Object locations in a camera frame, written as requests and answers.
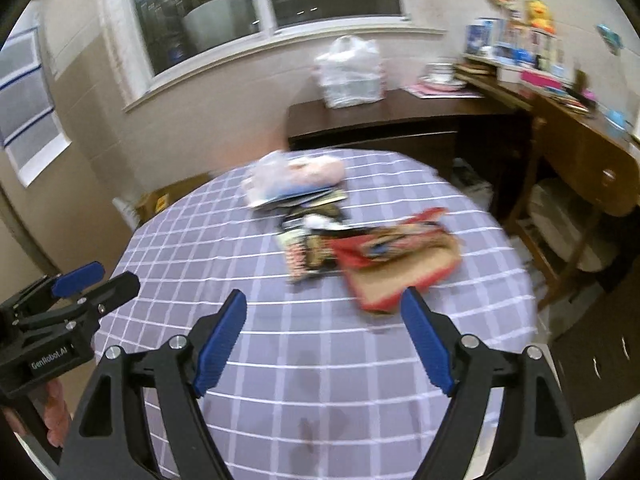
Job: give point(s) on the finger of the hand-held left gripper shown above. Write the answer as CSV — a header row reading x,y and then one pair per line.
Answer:
x,y
115,292
77,280

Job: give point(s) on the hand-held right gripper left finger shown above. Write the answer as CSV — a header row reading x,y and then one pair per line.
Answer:
x,y
220,345

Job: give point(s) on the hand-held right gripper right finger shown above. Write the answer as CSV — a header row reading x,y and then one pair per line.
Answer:
x,y
427,345

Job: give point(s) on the red snack packet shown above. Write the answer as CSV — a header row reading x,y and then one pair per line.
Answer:
x,y
390,270

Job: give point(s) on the person's left forearm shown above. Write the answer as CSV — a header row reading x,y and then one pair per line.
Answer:
x,y
57,410

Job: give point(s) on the white plastic container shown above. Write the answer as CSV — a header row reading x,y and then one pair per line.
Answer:
x,y
125,215

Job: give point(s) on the brown cardboard box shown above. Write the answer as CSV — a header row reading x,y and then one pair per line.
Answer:
x,y
160,202

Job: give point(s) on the round table, checked purple cloth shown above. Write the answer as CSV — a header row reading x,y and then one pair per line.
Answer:
x,y
325,320

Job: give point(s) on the dark snack packet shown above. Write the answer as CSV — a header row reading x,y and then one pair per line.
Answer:
x,y
305,250

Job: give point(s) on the white storage box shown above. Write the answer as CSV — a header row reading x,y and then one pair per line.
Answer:
x,y
475,180

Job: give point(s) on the dark drawer cabinet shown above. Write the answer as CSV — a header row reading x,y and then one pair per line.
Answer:
x,y
600,360

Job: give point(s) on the grey seat cushion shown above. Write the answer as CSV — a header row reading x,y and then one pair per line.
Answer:
x,y
565,220

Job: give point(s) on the pink and white plastic bag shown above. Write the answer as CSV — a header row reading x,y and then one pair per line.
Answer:
x,y
300,172

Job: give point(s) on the dark wooden corner desk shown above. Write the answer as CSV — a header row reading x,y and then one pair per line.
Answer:
x,y
375,120

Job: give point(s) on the wooden chair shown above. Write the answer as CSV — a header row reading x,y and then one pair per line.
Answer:
x,y
590,170

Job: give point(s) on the pink mat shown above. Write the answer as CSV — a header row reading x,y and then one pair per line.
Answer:
x,y
450,92

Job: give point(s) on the large white plastic bag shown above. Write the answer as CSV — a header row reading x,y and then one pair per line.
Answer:
x,y
350,75

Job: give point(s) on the pile of pencils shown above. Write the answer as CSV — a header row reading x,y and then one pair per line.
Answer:
x,y
567,97

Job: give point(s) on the pink flat box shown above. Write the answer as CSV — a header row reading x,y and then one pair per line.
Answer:
x,y
542,79

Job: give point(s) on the row of books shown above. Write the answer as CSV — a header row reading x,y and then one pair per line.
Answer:
x,y
480,35

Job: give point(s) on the yellow duck plush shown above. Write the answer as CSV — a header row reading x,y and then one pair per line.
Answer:
x,y
539,12

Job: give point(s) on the blue desk lamp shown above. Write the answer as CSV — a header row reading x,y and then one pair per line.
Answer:
x,y
610,35

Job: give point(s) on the wall poster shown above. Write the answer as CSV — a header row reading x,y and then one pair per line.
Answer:
x,y
30,110

